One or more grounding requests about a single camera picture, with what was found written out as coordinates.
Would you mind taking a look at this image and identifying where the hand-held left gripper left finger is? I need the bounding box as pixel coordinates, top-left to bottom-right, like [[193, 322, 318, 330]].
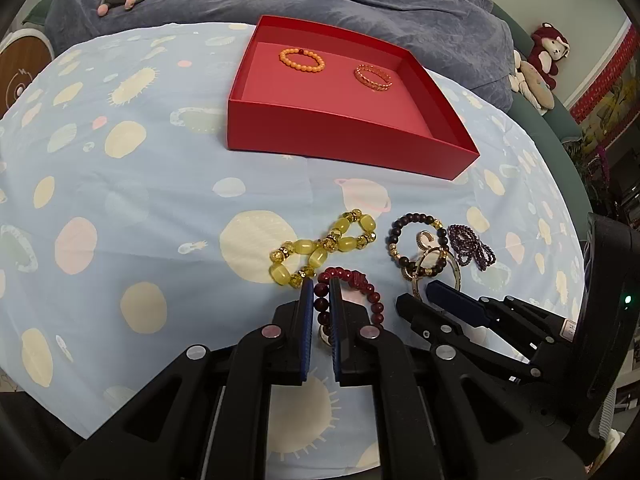
[[60, 279, 315, 480]]

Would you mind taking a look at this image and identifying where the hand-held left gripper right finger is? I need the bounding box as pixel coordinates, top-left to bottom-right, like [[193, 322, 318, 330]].
[[329, 277, 586, 480]]

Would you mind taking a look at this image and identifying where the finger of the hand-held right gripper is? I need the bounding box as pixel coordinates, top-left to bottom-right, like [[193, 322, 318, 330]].
[[426, 280, 577, 352], [395, 293, 542, 384]]

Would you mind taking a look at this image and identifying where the thin gold bangle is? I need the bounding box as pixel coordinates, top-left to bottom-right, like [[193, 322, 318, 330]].
[[410, 247, 462, 302]]

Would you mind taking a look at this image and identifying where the dark red bead bracelet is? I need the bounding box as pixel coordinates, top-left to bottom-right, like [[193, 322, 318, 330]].
[[312, 267, 386, 349]]

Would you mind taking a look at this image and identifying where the purple bead bracelet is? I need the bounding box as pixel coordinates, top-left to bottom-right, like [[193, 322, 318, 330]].
[[446, 223, 499, 272]]

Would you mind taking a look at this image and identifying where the yellow bead bracelet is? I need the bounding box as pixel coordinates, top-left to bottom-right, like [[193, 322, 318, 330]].
[[268, 208, 379, 287]]

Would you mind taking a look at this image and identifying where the dark brown bead bracelet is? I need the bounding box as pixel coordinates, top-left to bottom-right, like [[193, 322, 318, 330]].
[[385, 212, 450, 281]]

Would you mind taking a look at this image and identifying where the red cardboard box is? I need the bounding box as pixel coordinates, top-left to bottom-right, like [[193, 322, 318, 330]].
[[226, 14, 481, 181]]

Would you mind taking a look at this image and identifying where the potted plant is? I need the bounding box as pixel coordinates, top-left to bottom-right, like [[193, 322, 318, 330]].
[[564, 129, 617, 212]]

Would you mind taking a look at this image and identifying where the blue planet print cloth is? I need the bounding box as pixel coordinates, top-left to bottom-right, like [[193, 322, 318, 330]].
[[0, 22, 589, 467]]

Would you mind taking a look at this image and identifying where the beige plush toy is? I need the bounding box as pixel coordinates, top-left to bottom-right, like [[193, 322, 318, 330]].
[[508, 52, 556, 114]]

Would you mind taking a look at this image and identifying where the red monkey plush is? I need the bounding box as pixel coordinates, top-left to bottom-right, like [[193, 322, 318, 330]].
[[528, 22, 571, 91]]

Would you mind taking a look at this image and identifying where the round white wooden device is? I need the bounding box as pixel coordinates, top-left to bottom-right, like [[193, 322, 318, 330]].
[[0, 29, 54, 121]]

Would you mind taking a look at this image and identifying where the green cushion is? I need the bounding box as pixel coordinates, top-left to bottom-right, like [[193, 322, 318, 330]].
[[22, 0, 57, 26]]

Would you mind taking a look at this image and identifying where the green upholstered bed frame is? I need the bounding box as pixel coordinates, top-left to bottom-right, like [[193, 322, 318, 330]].
[[492, 2, 597, 212]]

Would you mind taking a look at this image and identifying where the red patterned wall strip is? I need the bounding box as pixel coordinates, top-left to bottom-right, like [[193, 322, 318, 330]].
[[569, 24, 632, 124]]

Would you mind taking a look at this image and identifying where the gold chain bracelet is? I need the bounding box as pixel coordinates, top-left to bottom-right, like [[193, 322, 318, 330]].
[[353, 63, 393, 94]]

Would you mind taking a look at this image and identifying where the orange bead bracelet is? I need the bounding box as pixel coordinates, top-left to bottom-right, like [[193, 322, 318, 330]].
[[279, 47, 327, 74]]

